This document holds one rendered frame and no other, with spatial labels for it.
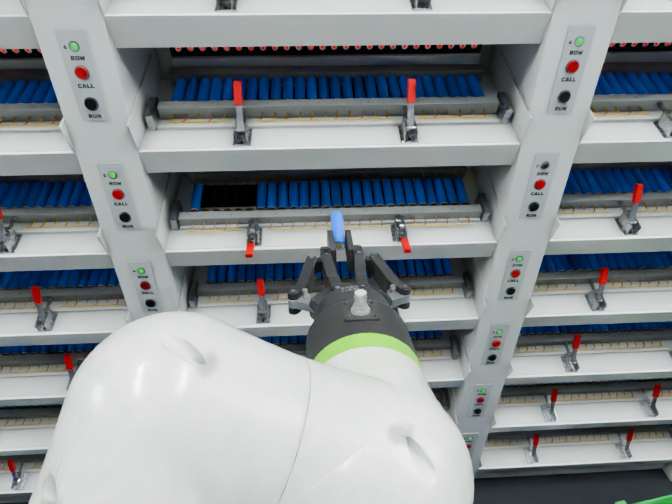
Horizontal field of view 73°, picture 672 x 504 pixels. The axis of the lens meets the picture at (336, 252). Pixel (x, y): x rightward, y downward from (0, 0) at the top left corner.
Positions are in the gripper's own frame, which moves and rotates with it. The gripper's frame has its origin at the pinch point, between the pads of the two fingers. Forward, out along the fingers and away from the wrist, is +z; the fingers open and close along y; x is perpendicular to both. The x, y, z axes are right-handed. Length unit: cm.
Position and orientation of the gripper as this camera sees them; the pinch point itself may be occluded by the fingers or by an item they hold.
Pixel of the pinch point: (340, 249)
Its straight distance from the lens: 59.8
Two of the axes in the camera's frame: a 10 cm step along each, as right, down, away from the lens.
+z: -0.6, -4.0, 9.1
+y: -10.0, 0.4, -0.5
